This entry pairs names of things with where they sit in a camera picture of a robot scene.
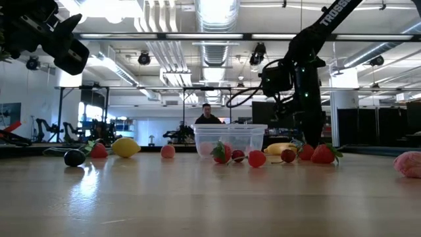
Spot red plastic strawberry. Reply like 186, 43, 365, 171
310, 142, 344, 165
84, 140, 109, 159
291, 138, 316, 161
210, 140, 233, 165

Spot black partition screen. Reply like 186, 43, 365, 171
337, 107, 407, 147

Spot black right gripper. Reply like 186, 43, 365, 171
293, 59, 327, 148

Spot background black rig frame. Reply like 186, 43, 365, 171
54, 86, 233, 144

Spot seated person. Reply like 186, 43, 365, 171
194, 103, 226, 125

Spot round red plastic fruit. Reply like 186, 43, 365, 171
247, 149, 267, 169

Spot dark wall poster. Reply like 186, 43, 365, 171
0, 102, 22, 126

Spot pink plastic peach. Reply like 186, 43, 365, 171
198, 141, 214, 157
160, 144, 176, 159
393, 151, 421, 179

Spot black screen panel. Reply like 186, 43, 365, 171
406, 101, 421, 134

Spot folded green cloth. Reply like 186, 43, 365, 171
42, 146, 114, 157

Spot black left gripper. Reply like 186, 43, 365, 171
0, 0, 90, 76

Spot red and black clamp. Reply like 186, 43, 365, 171
0, 120, 33, 147

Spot yellow plastic lemon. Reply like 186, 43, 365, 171
111, 137, 142, 159

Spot black ceiling spotlight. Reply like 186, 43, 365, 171
249, 41, 267, 66
368, 55, 385, 68
25, 55, 41, 71
137, 51, 152, 66

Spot black computer monitor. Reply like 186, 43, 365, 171
251, 101, 295, 130

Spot dark red plastic cherry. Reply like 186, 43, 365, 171
231, 149, 246, 163
271, 148, 297, 165

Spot clear plastic food container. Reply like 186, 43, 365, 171
192, 123, 268, 158

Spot yellow plastic banana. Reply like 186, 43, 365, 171
262, 142, 299, 156

